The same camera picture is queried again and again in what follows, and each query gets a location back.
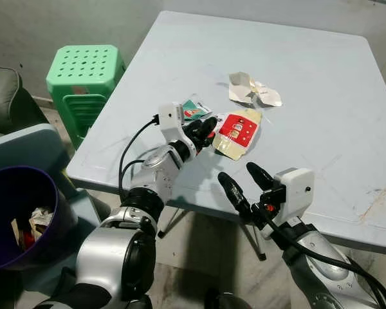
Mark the black right robot leg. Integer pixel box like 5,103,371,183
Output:
204,290,252,309

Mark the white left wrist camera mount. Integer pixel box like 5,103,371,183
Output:
157,101,194,158

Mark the small green snack wrapper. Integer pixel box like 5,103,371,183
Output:
181,99,211,121

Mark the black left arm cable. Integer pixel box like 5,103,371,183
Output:
118,115,161,201

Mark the black metal table leg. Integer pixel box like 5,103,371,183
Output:
156,207,188,240
240,222,268,262

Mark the purple rubbish bin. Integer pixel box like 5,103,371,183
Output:
0,165,78,273

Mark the green plastic stool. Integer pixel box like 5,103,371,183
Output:
46,44,126,145

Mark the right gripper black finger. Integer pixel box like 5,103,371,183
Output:
217,171,254,220
246,162,276,191

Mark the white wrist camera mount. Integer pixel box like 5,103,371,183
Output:
273,167,315,227
157,101,194,158

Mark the red and beige pouch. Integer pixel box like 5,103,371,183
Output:
214,108,263,161

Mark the crumpled pale binned wrapper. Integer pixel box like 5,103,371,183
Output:
12,206,56,252

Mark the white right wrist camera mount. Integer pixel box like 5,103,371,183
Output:
273,167,315,227

